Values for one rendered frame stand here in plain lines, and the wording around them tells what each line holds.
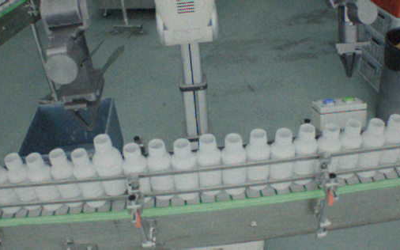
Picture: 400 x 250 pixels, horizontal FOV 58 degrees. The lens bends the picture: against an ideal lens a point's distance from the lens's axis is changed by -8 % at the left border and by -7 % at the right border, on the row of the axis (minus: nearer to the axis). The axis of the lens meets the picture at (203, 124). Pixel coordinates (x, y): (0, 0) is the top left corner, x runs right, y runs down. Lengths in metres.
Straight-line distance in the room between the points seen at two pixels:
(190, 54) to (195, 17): 0.17
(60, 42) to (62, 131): 0.98
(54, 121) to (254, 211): 0.93
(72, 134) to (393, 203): 1.21
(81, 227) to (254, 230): 0.46
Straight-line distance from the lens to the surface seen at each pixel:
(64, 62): 0.67
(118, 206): 1.00
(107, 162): 0.90
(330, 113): 1.09
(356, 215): 1.14
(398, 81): 2.74
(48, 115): 1.60
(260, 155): 0.91
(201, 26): 1.35
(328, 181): 0.91
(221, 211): 0.99
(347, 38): 1.08
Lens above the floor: 1.74
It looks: 38 degrees down
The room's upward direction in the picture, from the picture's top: 5 degrees counter-clockwise
